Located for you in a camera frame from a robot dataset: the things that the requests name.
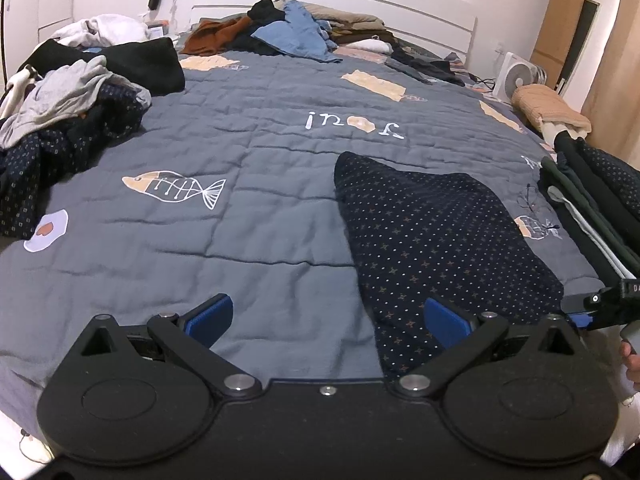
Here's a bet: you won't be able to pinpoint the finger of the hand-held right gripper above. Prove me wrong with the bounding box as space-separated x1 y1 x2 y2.
570 312 623 332
560 287 623 315

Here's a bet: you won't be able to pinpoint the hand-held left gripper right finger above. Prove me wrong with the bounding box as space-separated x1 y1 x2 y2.
392 297 583 401

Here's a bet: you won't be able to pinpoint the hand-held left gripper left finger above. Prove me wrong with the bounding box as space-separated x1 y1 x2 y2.
75 294 263 401

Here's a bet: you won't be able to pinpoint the navy dotted orange-lined top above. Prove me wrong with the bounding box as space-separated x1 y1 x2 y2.
334 151 566 383

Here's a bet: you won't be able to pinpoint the stack of folded clothes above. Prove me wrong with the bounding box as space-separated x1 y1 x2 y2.
539 130 640 281

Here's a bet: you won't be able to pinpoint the person's right hand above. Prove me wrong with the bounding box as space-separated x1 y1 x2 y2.
619 340 640 393

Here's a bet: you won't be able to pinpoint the grey-blue printed quilt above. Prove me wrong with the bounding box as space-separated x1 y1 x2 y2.
0 35 608 441

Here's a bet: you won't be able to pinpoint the pink bedsheet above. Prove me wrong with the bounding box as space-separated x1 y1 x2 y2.
0 410 56 480

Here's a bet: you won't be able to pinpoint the navy square-print garment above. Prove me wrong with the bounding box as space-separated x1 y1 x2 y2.
0 85 148 240

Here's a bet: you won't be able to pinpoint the white box fan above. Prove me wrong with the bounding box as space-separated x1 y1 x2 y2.
492 51 548 102

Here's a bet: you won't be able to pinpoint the beige curtain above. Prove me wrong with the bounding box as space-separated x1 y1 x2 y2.
580 0 640 161

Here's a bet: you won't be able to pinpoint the dark grey pants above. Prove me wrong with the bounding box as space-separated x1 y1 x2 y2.
387 45 468 87

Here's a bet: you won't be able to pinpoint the striped pillow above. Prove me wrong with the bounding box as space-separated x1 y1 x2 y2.
442 51 481 86

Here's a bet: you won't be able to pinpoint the light grey garment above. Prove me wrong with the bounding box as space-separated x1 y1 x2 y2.
0 55 152 150

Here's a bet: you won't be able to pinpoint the rust brown garment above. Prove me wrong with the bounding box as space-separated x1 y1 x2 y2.
179 15 256 57

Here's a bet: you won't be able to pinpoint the white pillow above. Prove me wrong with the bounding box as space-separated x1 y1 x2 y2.
345 38 393 55

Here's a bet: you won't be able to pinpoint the blue denim shirt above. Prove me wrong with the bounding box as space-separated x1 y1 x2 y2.
250 0 343 64

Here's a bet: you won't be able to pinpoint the white garment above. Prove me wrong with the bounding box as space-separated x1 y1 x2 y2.
50 14 153 48

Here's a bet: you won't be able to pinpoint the black crumpled garment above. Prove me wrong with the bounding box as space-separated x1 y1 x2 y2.
230 0 291 56

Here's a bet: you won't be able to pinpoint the khaki garment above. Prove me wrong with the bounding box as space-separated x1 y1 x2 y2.
302 2 396 43

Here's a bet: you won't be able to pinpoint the white headboard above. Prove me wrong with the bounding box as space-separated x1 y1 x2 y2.
190 0 478 68

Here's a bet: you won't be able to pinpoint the white wardrobe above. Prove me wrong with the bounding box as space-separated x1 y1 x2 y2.
0 0 78 81

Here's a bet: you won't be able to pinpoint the black cable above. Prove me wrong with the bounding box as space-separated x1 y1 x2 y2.
467 75 501 95

